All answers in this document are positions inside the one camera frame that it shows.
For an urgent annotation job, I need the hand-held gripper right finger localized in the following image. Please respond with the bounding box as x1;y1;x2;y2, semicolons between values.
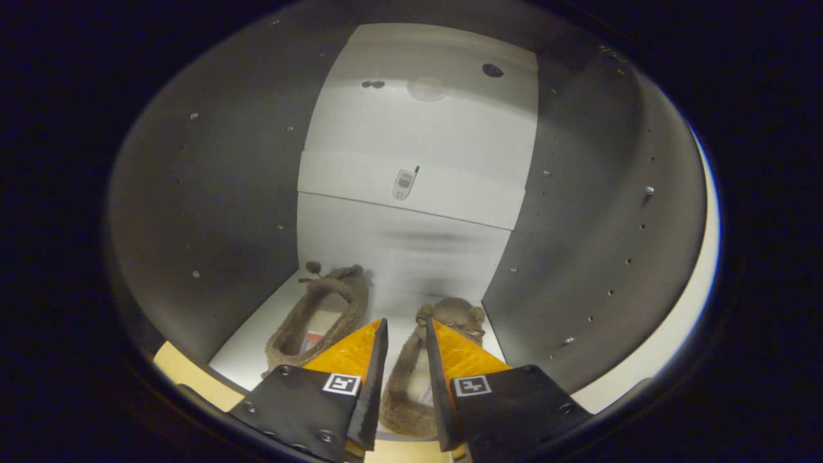
426;318;592;463

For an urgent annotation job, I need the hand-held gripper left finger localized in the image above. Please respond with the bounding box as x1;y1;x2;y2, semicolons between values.
230;318;390;463

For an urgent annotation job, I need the brown fuzzy shoe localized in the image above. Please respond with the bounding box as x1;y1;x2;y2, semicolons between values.
379;297;487;441
262;260;372;378

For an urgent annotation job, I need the grey shoe cabinet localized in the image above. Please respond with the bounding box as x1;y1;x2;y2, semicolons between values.
106;0;708;444

